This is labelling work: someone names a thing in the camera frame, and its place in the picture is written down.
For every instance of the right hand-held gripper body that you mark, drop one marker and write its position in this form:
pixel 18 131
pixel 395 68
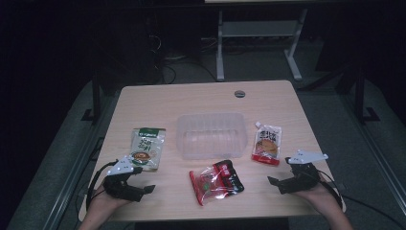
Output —
pixel 303 180

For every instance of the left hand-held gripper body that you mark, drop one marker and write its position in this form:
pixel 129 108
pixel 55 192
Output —
pixel 121 187

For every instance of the white and red spouted pouch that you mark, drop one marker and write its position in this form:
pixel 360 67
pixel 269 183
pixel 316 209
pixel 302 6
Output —
pixel 267 143

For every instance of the red and black snack packet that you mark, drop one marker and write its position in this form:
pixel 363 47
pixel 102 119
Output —
pixel 215 182

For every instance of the clear plastic container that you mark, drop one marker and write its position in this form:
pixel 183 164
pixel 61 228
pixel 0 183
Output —
pixel 211 135

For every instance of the person's left hand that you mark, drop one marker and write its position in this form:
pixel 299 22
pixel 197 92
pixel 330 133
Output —
pixel 103 201

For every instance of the person's right hand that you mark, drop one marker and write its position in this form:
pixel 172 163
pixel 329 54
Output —
pixel 319 198

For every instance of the green and white food packet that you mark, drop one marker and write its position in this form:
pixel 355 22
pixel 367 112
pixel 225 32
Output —
pixel 145 148

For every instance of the grey round table grommet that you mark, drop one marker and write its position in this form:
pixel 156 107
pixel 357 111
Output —
pixel 239 94

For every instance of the black metal stand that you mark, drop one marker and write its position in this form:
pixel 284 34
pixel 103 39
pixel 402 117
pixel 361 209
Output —
pixel 95 99
pixel 360 96

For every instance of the grey metal floor rail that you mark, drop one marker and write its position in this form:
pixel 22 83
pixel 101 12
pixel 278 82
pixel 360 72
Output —
pixel 73 179
pixel 376 159

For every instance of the white metal desk frame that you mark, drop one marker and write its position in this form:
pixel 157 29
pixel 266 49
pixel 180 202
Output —
pixel 258 28

